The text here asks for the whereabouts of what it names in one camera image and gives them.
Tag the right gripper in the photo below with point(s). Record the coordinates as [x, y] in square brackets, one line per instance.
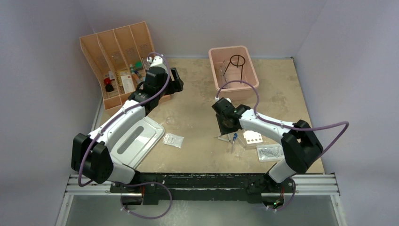
[224, 130]

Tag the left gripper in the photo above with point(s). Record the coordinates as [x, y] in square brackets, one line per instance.
[175, 85]

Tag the white clay triangle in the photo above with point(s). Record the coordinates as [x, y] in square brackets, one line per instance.
[225, 138]

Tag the metal crucible tongs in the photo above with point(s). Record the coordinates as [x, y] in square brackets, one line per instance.
[222, 78]

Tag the small white packet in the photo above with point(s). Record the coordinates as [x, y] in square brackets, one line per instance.
[173, 140]

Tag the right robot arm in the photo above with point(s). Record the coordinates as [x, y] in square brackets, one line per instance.
[300, 145]

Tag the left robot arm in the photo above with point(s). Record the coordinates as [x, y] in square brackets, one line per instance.
[91, 156]

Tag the blue capped test tube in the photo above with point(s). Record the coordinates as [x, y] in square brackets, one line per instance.
[235, 135]

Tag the white box in organizer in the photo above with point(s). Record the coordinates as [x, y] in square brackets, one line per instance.
[127, 81]

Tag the white test tube rack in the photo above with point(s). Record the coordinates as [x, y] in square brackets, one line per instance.
[249, 138]

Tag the pink plastic bin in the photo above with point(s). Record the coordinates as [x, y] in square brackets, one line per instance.
[236, 90]

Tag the peach file organizer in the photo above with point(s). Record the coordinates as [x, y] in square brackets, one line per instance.
[121, 49]

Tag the red black bottle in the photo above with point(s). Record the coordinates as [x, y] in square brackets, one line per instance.
[108, 85]

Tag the white labelled package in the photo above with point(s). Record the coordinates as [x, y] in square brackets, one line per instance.
[268, 153]

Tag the black metal tripod stand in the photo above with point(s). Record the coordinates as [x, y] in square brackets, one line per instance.
[235, 66]

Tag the white plastic lid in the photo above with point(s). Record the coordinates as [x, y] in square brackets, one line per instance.
[136, 143]

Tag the black mounting base rail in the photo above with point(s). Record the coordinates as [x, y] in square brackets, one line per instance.
[253, 188]

